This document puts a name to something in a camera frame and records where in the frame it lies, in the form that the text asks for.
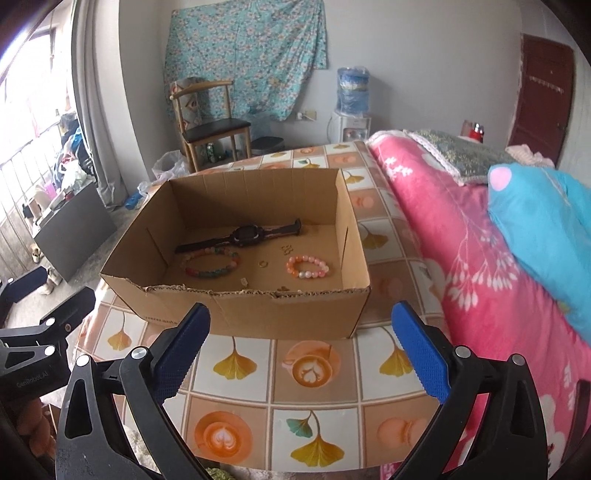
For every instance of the light blue quilt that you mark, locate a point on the light blue quilt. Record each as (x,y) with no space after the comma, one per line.
(545,230)

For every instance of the metal window railing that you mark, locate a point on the metal window railing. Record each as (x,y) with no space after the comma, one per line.
(18,203)

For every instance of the pale pink garment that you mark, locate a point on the pale pink garment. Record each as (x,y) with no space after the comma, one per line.
(531,156)

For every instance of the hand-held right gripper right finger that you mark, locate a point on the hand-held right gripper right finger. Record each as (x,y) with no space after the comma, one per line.
(422,350)

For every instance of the dark red door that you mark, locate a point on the dark red door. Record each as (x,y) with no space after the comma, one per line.
(540,92)

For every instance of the teal floral hanging cloth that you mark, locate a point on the teal floral hanging cloth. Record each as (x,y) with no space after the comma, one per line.
(244,55)

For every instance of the white wall socket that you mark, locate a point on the white wall socket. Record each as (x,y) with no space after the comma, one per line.
(308,115)

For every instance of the dark round bin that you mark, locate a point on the dark round bin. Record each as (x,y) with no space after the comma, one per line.
(267,146)

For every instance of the black wrist watch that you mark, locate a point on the black wrist watch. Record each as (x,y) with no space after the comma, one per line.
(244,235)

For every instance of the red jar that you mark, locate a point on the red jar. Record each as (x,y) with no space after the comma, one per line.
(474,131)

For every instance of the black flat board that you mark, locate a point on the black flat board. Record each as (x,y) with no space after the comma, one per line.
(74,235)

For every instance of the white plastic bag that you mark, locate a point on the white plastic bag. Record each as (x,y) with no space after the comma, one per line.
(168,166)

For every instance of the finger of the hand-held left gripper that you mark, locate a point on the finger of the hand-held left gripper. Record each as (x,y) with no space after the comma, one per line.
(69,314)
(27,284)

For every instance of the small blue object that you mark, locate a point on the small blue object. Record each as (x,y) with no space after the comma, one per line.
(136,200)

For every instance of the green shaggy rug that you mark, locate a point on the green shaggy rug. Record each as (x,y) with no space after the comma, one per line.
(221,474)

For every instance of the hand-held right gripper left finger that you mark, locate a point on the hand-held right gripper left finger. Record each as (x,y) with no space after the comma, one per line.
(184,350)

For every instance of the green drink can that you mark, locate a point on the green drink can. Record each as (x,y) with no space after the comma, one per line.
(211,152)

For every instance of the pile of clothes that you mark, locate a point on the pile of clothes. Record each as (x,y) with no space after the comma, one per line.
(74,152)

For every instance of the brown cardboard box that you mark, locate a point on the brown cardboard box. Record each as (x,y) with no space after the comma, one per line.
(277,314)

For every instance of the wooden chair with black seat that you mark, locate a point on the wooden chair with black seat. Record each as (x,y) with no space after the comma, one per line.
(212,129)

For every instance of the printed tote bag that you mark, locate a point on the printed tote bag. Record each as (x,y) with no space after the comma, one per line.
(189,106)

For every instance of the white water dispenser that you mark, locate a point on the white water dispenser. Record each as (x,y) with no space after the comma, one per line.
(346,127)

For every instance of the pink floral blanket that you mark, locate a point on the pink floral blanket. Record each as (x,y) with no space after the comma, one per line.
(461,258)

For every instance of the grey lace-trimmed pillow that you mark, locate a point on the grey lace-trimmed pillow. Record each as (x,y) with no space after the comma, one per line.
(461,152)

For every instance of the person's left hand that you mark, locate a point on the person's left hand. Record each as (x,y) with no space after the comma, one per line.
(37,429)

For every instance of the grey curtain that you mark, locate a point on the grey curtain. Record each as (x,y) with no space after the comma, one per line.
(97,115)

